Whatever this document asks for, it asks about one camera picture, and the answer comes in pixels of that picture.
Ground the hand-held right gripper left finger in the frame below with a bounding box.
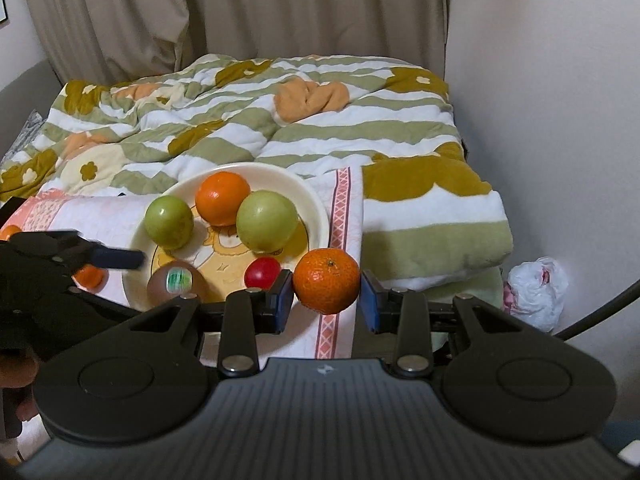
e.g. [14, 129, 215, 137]
[117, 269, 294, 378]

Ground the small tangerine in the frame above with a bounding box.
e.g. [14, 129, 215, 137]
[75, 265, 106, 291]
[292, 248, 361, 315]

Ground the green apple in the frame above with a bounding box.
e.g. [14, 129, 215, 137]
[236, 190, 299, 253]
[144, 196, 195, 251]

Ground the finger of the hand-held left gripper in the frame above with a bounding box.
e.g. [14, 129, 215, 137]
[47, 230, 147, 271]

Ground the red cherry tomato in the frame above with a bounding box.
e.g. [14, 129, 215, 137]
[244, 256, 281, 290]

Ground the brown kiwi with green sticker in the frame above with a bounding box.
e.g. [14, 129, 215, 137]
[146, 260, 213, 308]

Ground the white plastic bag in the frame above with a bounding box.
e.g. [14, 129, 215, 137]
[502, 256, 570, 333]

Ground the green striped floral blanket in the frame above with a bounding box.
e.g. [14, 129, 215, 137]
[0, 52, 513, 351]

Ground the grey patterned cloth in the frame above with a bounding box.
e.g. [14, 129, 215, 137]
[17, 109, 47, 143]

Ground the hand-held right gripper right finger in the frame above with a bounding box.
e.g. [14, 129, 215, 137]
[360, 269, 528, 378]

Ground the grey curtain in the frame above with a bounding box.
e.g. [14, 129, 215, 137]
[17, 0, 451, 86]

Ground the pink and white towel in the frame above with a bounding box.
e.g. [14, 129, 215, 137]
[0, 167, 363, 361]

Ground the black cable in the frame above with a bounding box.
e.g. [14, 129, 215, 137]
[555, 280, 640, 341]

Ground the person's left hand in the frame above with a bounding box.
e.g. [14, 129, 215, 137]
[0, 350, 40, 390]

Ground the cream bowl with cartoon print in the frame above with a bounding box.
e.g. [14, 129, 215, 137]
[122, 162, 331, 311]

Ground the grey padded headboard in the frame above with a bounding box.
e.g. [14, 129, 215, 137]
[0, 60, 56, 156]

